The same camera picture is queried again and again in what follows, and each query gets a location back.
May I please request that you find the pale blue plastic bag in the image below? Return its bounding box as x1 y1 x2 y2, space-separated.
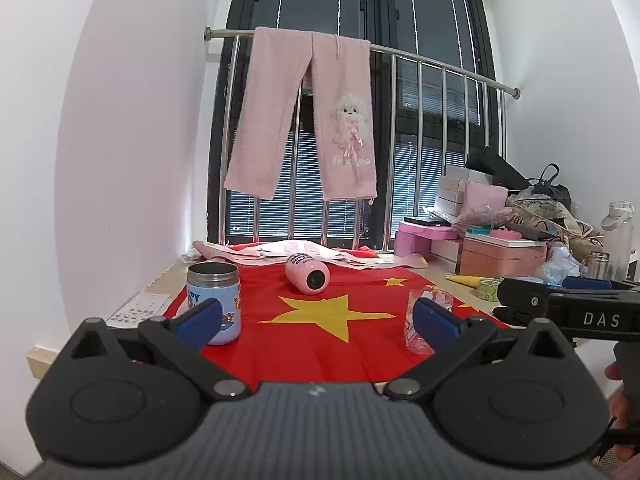
531 242 584 282

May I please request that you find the floral fabric bag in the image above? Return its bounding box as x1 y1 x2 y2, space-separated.
506 195 604 262

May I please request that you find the large pink storage box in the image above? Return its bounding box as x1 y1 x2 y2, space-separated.
459 233 548 279

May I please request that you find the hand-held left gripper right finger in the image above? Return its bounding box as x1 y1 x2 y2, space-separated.
382 297 576 402

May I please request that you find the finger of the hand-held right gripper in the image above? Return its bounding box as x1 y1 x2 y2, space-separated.
496 276 640 308
492 306 551 332

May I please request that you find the pink plastic packet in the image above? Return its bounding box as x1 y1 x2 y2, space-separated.
461 181 509 227

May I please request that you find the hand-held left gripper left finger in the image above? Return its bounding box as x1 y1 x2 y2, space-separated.
70 297 253 403

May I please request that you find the small pink box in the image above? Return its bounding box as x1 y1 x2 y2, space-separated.
395 224 467 257

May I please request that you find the clear water bottle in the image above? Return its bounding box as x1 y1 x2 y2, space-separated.
600 200 635 281

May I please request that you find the white sticker sheet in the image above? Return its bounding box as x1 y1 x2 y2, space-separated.
106 293 171 329

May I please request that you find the clear glass cup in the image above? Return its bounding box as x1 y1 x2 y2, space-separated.
404 285 454 356

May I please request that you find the person's right hand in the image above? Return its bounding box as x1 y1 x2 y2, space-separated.
604 362 640 463

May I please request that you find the pink towel with doll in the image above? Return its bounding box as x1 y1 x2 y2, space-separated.
223 26 379 206

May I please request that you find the pink bottle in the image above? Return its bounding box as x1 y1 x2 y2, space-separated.
285 253 331 295

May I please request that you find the black bag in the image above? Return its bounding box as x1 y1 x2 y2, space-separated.
525 163 572 211

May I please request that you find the white and pink cloth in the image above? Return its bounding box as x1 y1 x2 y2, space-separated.
192 240 386 268

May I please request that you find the black window frame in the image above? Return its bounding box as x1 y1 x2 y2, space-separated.
207 0 507 252

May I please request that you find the red flag cloth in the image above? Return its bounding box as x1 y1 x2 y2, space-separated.
163 242 513 384

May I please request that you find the metal window railing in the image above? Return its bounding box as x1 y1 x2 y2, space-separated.
203 26 521 253

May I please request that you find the small glass jar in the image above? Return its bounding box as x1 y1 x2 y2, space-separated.
586 251 612 279

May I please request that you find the stack of white boxes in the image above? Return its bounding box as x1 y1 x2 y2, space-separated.
433 165 497 217

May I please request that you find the blue cartoon steel cup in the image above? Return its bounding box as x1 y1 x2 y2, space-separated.
186 261 242 346

